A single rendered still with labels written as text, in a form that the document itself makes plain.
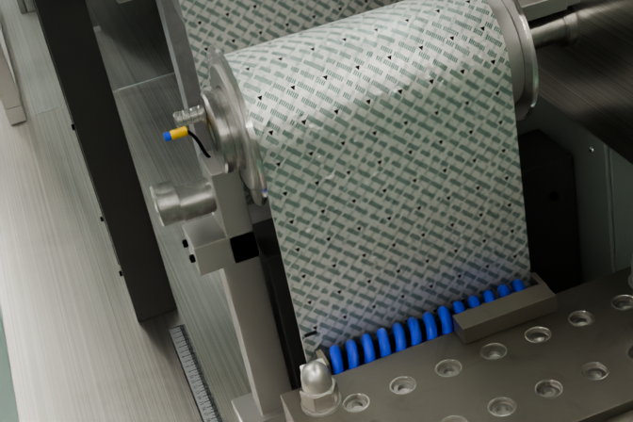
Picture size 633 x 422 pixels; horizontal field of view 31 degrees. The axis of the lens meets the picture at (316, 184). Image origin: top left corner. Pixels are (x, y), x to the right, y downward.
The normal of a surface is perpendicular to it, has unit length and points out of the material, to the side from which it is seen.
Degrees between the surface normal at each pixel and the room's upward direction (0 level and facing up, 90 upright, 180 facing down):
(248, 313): 90
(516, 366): 0
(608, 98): 90
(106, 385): 0
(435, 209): 90
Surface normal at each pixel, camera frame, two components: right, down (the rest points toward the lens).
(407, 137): 0.32, 0.43
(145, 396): -0.18, -0.85
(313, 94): 0.19, -0.05
